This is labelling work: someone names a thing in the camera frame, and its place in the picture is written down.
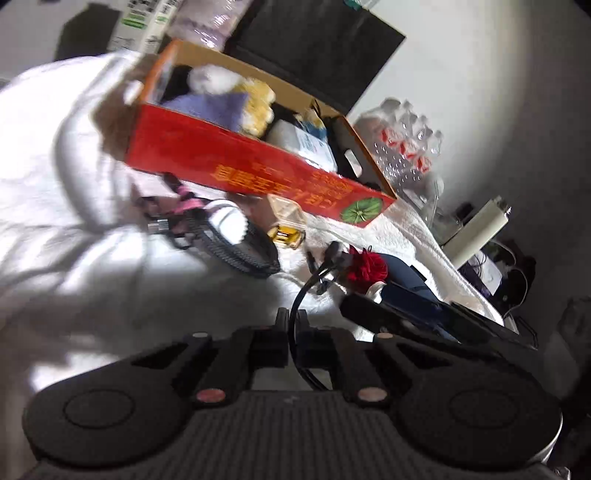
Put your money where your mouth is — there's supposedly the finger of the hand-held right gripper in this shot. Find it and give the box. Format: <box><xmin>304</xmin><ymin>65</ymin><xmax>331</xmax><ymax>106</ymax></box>
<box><xmin>449</xmin><ymin>300</ymin><xmax>539</xmax><ymax>352</ymax></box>
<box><xmin>341</xmin><ymin>294</ymin><xmax>463</xmax><ymax>346</ymax></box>

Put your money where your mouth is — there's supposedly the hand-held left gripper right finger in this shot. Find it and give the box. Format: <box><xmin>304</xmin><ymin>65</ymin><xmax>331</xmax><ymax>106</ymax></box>
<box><xmin>297</xmin><ymin>309</ymin><xmax>465</xmax><ymax>408</ymax></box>

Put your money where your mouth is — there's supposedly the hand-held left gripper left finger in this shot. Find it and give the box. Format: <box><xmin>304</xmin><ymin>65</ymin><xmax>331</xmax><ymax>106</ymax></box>
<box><xmin>131</xmin><ymin>308</ymin><xmax>290</xmax><ymax>408</ymax></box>

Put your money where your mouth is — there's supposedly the black cable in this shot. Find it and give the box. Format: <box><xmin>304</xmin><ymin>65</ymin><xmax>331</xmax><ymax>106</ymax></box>
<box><xmin>288</xmin><ymin>240</ymin><xmax>352</xmax><ymax>393</ymax></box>

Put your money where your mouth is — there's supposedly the red rose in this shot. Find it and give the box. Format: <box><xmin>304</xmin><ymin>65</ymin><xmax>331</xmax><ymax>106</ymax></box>
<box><xmin>345</xmin><ymin>247</ymin><xmax>389</xmax><ymax>284</ymax></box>

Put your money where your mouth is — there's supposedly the red cardboard box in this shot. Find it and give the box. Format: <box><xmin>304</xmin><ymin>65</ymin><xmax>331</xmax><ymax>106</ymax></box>
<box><xmin>124</xmin><ymin>39</ymin><xmax>399</xmax><ymax>228</ymax></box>

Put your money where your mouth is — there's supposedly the white thermos bottle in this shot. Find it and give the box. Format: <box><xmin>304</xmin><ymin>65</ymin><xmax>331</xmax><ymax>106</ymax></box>
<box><xmin>449</xmin><ymin>195</ymin><xmax>512</xmax><ymax>269</ymax></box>

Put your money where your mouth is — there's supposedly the amber glass perfume bottle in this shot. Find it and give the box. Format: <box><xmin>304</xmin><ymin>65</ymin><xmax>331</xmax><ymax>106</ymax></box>
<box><xmin>267</xmin><ymin>195</ymin><xmax>306</xmax><ymax>251</ymax></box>

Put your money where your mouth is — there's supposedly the clear glass cup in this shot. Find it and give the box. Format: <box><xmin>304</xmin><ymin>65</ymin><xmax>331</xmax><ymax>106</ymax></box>
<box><xmin>413</xmin><ymin>175</ymin><xmax>446</xmax><ymax>227</ymax></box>

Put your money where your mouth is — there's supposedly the pack of water bottles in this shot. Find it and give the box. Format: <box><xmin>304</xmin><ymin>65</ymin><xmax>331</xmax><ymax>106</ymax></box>
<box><xmin>352</xmin><ymin>97</ymin><xmax>445</xmax><ymax>195</ymax></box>

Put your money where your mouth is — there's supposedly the white packet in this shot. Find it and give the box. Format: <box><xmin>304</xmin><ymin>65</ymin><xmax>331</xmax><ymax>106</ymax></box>
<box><xmin>267</xmin><ymin>119</ymin><xmax>339</xmax><ymax>172</ymax></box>

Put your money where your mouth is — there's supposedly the purple cloth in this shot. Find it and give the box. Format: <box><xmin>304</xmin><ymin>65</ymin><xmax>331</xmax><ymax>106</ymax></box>
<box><xmin>163</xmin><ymin>91</ymin><xmax>249</xmax><ymax>133</ymax></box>

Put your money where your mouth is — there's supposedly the white blanket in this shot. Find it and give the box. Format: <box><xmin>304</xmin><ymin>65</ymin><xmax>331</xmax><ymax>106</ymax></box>
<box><xmin>0</xmin><ymin>51</ymin><xmax>505</xmax><ymax>480</ymax></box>

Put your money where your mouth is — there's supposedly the white fluffy toy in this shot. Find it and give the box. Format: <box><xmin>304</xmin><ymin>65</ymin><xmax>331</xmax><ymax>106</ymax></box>
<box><xmin>188</xmin><ymin>64</ymin><xmax>239</xmax><ymax>96</ymax></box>

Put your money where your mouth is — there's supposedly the black paper bag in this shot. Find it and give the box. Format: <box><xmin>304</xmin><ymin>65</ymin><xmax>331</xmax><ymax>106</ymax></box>
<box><xmin>225</xmin><ymin>0</ymin><xmax>407</xmax><ymax>117</ymax></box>

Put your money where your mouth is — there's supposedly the clear plastic vase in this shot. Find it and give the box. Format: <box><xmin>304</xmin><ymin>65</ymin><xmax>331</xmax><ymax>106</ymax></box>
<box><xmin>167</xmin><ymin>0</ymin><xmax>253</xmax><ymax>50</ymax></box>

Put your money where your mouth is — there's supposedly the white milk carton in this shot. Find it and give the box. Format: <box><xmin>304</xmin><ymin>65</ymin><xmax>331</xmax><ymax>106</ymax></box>
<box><xmin>107</xmin><ymin>0</ymin><xmax>175</xmax><ymax>55</ymax></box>

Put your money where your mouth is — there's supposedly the tangle of cables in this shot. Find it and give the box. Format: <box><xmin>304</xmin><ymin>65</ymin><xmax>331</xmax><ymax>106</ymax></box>
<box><xmin>464</xmin><ymin>237</ymin><xmax>539</xmax><ymax>344</ymax></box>

